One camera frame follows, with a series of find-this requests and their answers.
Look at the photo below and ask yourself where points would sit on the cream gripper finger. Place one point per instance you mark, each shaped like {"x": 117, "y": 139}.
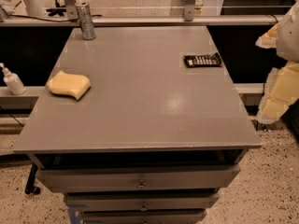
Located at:
{"x": 280, "y": 92}
{"x": 269, "y": 39}

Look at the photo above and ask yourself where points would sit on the yellow sponge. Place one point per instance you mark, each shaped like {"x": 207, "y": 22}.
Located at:
{"x": 69, "y": 84}

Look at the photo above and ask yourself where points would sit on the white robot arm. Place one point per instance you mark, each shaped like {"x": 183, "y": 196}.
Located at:
{"x": 288, "y": 36}

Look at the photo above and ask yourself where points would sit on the top grey drawer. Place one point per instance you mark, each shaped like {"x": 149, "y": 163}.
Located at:
{"x": 134, "y": 179}

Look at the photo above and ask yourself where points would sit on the grey drawer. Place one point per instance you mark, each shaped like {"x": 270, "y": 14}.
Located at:
{"x": 148, "y": 217}
{"x": 134, "y": 179}
{"x": 141, "y": 201}

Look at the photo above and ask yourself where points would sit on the silver metal can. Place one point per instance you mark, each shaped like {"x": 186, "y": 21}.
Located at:
{"x": 85, "y": 20}

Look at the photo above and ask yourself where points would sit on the bottom grey drawer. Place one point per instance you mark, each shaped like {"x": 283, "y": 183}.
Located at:
{"x": 148, "y": 217}

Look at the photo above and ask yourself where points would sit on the middle grey drawer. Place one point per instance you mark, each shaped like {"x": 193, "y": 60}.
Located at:
{"x": 141, "y": 201}

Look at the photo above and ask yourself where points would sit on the white pump bottle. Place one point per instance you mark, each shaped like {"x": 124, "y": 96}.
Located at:
{"x": 12, "y": 81}

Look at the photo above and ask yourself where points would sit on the black caster leg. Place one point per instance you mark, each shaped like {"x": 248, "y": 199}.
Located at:
{"x": 30, "y": 187}

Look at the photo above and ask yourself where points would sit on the grey metal post right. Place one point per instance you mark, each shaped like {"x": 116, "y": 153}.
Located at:
{"x": 189, "y": 7}

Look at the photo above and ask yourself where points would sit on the grey metal post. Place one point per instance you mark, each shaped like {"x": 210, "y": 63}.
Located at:
{"x": 71, "y": 9}
{"x": 189, "y": 7}

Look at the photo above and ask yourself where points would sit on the grey metal post left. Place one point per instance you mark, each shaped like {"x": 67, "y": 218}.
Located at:
{"x": 71, "y": 9}

